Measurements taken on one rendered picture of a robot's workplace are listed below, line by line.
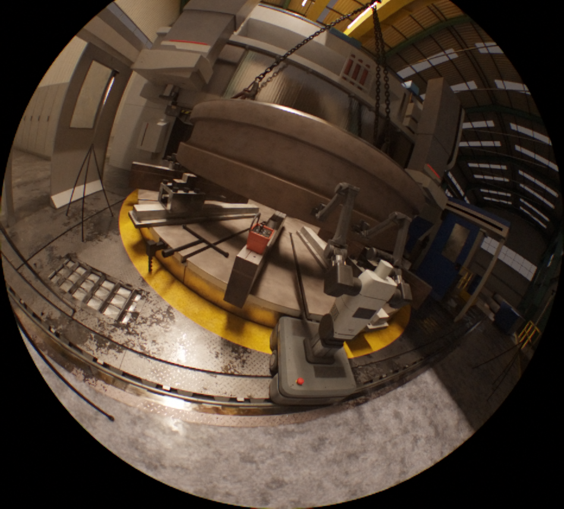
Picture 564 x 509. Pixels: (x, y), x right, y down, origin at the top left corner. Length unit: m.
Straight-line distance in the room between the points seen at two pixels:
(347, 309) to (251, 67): 5.16
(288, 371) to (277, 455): 0.57
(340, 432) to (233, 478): 0.73
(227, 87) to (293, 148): 3.54
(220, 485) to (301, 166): 2.34
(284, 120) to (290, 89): 3.43
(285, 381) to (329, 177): 1.64
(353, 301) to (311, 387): 0.58
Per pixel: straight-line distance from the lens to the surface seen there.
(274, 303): 1.44
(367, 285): 0.89
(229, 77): 5.11
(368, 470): 1.62
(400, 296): 1.09
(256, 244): 1.13
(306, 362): 1.26
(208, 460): 1.22
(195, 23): 4.42
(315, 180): 1.74
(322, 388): 1.22
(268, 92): 4.96
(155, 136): 4.89
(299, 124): 1.67
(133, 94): 6.10
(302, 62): 5.38
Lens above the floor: 1.22
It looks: 17 degrees down
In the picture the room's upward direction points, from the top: 22 degrees clockwise
